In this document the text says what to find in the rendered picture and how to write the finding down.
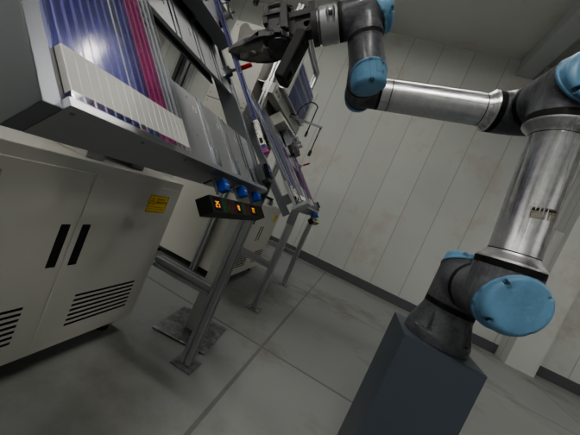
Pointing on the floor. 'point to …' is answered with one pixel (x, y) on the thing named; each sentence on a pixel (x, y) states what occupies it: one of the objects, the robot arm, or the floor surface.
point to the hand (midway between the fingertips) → (235, 55)
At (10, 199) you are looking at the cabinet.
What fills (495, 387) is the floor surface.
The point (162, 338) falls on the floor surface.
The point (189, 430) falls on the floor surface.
